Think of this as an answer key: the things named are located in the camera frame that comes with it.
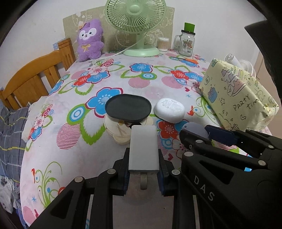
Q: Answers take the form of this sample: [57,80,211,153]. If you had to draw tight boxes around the green desk fan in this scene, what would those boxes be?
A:
[105,0,166,57]

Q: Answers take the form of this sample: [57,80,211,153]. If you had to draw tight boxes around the black round compact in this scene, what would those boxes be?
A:
[105,94,152,123]

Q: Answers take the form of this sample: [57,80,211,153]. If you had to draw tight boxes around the beige cartoon board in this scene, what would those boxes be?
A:
[63,6,174,55]

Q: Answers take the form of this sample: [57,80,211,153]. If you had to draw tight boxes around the white earbud case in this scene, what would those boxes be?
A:
[154,98,185,123]

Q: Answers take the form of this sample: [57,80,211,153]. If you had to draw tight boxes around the white standing fan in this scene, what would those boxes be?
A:
[224,53,256,78]

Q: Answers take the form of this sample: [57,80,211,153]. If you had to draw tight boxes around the wooden bed headboard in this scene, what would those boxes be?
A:
[1,38,75,110]

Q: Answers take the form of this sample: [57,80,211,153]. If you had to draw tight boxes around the cotton swab container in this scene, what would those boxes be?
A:
[157,37,169,52]

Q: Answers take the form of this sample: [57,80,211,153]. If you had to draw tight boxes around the yellow cartoon paper box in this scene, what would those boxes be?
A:
[199,59,279,131]

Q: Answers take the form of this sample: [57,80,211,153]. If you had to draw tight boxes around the grey round tag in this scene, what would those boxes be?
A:
[181,122,208,139]

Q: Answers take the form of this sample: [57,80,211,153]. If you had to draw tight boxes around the floral tablecloth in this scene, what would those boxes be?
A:
[20,51,223,225]

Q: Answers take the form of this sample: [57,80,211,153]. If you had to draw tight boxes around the orange handled scissors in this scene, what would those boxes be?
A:
[169,56,198,64]

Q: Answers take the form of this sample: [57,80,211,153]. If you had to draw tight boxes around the white power adapter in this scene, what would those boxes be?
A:
[128,125,159,190]

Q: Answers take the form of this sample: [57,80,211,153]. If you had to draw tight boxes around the glass jar green lid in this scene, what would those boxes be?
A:
[173,22,195,57]

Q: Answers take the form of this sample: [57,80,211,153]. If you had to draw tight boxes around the purple plush rabbit toy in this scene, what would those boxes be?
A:
[77,19,104,62]

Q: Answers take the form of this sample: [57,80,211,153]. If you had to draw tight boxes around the blue plaid bedding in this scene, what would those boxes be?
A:
[0,105,30,216]

